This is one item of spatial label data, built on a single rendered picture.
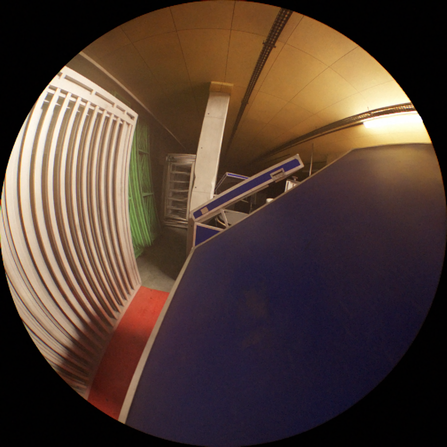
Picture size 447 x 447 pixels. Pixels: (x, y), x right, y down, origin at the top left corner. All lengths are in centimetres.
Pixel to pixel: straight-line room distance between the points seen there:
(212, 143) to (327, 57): 211
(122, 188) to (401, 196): 165
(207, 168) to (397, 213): 199
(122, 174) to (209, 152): 124
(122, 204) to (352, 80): 319
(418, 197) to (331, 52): 195
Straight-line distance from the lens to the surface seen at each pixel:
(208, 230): 132
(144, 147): 326
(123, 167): 146
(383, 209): 31
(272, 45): 198
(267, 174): 116
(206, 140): 210
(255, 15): 194
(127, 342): 157
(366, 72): 237
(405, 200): 34
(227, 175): 371
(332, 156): 502
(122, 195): 145
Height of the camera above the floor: 137
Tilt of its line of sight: 17 degrees down
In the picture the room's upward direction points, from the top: 9 degrees clockwise
